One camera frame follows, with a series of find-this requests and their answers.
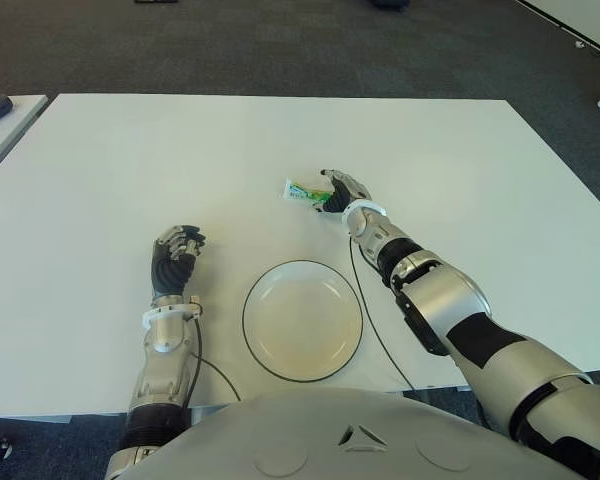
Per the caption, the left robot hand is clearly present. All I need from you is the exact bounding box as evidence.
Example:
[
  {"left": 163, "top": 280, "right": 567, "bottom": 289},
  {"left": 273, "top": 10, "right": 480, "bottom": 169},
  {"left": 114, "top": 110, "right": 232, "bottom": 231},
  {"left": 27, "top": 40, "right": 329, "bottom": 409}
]
[{"left": 149, "top": 224, "right": 209, "bottom": 302}]

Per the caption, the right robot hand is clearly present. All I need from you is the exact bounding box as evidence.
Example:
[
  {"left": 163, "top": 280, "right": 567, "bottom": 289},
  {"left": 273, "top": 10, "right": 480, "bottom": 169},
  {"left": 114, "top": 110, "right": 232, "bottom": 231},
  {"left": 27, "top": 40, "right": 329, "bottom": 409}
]
[{"left": 313, "top": 168, "right": 374, "bottom": 218}]

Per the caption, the green white toothpaste tube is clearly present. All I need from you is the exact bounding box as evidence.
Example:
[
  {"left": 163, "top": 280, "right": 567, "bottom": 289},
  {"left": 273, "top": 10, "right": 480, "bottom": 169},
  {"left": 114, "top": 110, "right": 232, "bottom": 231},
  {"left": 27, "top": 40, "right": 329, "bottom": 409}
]
[{"left": 283, "top": 176, "right": 334, "bottom": 211}]

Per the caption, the white plate with black rim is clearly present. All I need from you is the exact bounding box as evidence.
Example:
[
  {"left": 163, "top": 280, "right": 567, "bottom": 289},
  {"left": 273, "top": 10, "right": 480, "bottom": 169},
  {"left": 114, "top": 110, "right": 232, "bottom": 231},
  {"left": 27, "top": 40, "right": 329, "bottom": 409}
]
[{"left": 241, "top": 258, "right": 366, "bottom": 385}]

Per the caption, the white side table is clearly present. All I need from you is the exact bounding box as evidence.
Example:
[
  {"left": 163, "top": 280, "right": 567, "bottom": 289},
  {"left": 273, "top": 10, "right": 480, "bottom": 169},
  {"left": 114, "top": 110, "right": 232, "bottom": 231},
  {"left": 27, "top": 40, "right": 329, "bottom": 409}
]
[{"left": 0, "top": 94, "right": 49, "bottom": 187}]

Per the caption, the grey robot torso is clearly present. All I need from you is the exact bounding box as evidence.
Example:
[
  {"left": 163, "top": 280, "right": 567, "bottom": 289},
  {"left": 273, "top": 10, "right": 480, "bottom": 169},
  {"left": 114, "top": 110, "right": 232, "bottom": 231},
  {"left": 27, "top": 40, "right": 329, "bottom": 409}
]
[{"left": 104, "top": 385, "right": 600, "bottom": 480}]

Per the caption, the white table with dark edge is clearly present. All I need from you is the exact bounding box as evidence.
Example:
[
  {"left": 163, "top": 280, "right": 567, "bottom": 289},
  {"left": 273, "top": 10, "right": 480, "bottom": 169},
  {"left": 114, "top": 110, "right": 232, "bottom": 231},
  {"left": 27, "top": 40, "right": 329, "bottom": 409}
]
[{"left": 514, "top": 0, "right": 600, "bottom": 62}]

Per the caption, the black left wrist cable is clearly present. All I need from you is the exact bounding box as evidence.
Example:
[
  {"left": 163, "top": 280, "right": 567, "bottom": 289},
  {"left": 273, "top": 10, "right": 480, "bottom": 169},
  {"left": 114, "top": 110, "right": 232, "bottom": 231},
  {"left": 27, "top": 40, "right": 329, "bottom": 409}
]
[{"left": 187, "top": 297, "right": 242, "bottom": 404}]

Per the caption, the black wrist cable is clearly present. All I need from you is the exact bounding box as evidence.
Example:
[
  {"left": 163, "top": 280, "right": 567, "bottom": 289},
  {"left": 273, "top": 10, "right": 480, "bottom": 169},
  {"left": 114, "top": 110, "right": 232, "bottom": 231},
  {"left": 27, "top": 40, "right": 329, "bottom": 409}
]
[
  {"left": 348, "top": 234, "right": 417, "bottom": 392},
  {"left": 187, "top": 297, "right": 242, "bottom": 404}
]

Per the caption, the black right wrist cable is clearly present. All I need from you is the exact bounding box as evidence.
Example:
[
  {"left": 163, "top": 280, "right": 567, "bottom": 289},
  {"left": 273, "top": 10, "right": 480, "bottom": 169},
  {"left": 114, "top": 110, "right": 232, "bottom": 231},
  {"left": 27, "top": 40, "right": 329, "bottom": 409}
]
[{"left": 348, "top": 234, "right": 417, "bottom": 392}]

